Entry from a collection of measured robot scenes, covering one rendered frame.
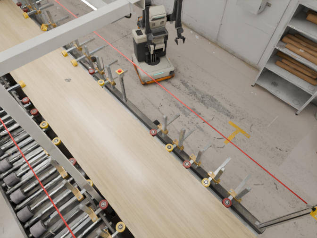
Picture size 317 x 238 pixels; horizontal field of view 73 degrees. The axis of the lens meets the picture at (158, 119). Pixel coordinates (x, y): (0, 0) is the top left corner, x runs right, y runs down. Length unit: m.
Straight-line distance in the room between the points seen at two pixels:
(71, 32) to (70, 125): 1.76
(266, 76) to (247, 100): 0.61
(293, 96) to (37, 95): 3.90
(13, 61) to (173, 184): 1.67
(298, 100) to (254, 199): 1.89
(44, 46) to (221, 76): 3.70
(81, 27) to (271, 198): 3.05
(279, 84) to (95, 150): 3.31
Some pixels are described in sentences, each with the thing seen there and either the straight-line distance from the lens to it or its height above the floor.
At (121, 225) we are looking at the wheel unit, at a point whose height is 0.90.
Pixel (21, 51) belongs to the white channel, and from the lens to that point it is 0.89.
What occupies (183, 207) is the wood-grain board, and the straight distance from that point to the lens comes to 2.09.
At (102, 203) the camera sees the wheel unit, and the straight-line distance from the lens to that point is 2.14.
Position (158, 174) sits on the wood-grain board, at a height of 0.90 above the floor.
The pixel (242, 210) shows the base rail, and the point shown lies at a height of 0.70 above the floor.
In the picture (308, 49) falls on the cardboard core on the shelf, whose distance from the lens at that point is 3.80.
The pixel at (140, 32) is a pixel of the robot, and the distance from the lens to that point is 3.75.
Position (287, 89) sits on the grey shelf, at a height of 0.14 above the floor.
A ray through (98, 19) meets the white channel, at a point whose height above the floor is 2.45.
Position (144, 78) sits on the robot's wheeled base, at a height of 0.22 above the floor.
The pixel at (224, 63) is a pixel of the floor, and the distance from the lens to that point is 4.58.
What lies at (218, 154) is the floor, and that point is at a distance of 3.35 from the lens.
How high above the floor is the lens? 2.94
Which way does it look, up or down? 57 degrees down
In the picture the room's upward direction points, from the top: 1 degrees clockwise
